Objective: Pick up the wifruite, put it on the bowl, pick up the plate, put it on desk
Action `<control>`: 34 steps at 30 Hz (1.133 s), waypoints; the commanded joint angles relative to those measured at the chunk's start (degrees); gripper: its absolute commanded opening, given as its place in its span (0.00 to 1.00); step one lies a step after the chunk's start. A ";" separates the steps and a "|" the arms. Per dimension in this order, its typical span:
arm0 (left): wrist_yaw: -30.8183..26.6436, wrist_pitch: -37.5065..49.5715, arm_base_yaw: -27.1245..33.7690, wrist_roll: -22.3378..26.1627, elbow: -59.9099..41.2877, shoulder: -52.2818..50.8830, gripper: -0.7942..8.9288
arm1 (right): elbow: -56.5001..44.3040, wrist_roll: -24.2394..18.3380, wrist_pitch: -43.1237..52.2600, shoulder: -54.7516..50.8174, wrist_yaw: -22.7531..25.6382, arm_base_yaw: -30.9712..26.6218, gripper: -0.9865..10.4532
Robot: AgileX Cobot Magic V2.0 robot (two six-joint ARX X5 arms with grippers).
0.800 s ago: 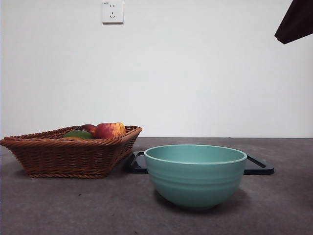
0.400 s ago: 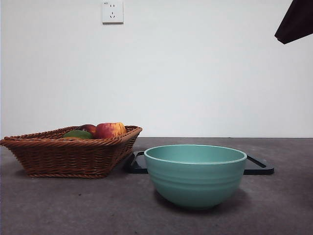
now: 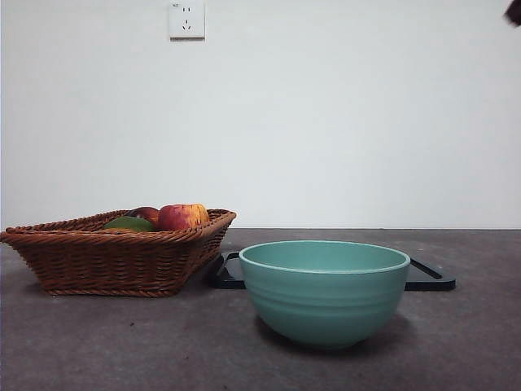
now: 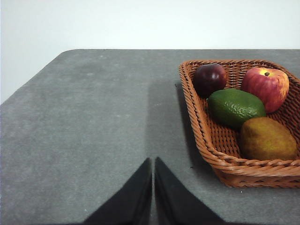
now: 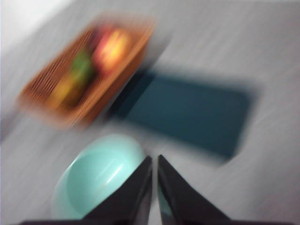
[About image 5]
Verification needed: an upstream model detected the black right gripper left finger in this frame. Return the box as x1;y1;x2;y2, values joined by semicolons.
18;156;153;225

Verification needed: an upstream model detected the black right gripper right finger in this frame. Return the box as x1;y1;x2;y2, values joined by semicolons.
157;154;237;225

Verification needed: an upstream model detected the teal ceramic bowl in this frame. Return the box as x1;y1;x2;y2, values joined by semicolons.
52;133;147;221

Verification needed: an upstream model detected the orange brown kiwifruit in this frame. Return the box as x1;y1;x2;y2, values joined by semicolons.
55;77;83;106

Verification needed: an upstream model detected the black rectangular tray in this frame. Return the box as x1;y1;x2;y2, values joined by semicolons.
107;71;251;163

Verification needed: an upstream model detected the brown wicker basket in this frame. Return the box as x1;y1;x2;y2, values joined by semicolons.
16;13;158;129

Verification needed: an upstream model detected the green fruit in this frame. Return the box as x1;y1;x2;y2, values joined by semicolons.
70;49;97;83

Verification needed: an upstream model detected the red yellow apple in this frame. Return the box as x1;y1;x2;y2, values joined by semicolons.
92;29;132;75

